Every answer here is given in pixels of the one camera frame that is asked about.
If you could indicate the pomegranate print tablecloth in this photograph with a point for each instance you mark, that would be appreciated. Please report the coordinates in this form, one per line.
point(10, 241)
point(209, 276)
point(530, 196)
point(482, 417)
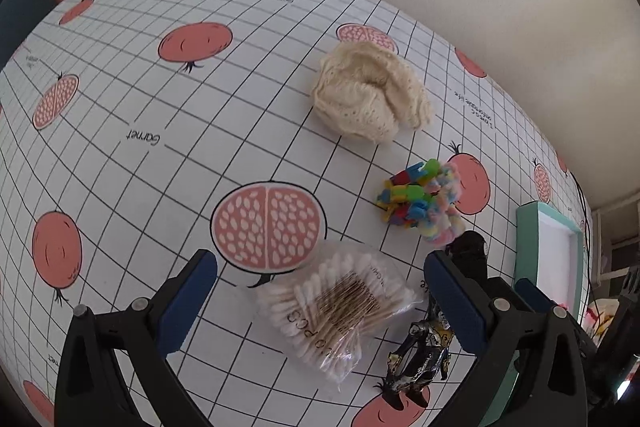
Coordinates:
point(150, 107)

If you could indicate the cream lace cloth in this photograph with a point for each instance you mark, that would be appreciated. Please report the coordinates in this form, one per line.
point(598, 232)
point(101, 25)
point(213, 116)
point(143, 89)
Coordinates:
point(360, 107)

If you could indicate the black action figure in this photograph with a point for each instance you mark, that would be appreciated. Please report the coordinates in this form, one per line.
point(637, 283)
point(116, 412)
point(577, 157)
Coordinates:
point(425, 352)

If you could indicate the colourful plastic clip cluster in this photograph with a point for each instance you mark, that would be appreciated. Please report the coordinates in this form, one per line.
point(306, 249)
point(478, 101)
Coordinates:
point(405, 197)

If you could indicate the teal cardboard box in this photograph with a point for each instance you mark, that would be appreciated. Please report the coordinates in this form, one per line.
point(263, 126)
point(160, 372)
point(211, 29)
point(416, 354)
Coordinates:
point(530, 247)

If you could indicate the cotton swab bag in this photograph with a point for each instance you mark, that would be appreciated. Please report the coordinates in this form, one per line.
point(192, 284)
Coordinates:
point(325, 307)

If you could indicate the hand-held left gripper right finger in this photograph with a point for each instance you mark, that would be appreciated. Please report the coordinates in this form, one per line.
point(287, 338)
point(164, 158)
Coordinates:
point(460, 302)

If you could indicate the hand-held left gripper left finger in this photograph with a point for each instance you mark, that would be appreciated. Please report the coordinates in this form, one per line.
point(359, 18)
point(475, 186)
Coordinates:
point(185, 302)

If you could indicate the black toy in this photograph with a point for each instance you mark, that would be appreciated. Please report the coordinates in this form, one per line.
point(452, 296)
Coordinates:
point(470, 249)

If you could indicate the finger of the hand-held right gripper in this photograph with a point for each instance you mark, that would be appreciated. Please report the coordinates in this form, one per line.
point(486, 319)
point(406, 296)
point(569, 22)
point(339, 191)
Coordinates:
point(535, 293)

